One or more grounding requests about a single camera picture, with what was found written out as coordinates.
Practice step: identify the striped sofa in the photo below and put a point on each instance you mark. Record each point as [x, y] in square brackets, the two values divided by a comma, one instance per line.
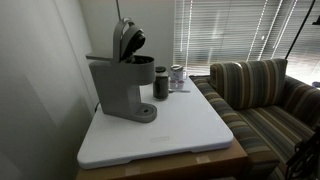
[273, 133]

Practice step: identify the small white coffee pod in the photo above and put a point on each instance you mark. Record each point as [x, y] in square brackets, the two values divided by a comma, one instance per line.
[180, 84]
[173, 84]

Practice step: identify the thin metal pole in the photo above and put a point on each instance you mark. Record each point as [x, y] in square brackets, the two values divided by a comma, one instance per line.
[118, 9]

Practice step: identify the black slanted pole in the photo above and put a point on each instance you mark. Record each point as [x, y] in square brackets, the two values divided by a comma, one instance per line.
[300, 28]

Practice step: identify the dark grey canister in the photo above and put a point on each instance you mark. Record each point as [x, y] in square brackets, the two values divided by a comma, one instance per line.
[161, 86]

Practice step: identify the white window blinds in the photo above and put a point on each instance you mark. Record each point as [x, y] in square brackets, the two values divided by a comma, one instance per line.
[233, 30]

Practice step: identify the white tumbler with lid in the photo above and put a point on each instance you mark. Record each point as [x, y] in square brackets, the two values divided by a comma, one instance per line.
[176, 72]

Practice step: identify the grey pod coffee maker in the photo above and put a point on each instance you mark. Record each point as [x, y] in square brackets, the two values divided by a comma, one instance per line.
[116, 86]

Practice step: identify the white plastic table board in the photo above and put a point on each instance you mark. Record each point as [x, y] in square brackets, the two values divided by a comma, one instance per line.
[180, 130]

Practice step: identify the brown table base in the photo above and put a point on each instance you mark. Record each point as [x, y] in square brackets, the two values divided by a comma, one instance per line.
[186, 166]

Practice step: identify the striped sofa cushion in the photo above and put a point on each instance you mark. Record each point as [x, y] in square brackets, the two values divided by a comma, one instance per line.
[253, 83]

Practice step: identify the metal spoon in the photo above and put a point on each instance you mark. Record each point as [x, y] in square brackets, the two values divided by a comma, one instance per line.
[180, 90]

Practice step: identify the black metal stand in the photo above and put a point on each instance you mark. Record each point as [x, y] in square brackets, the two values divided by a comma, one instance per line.
[305, 156]

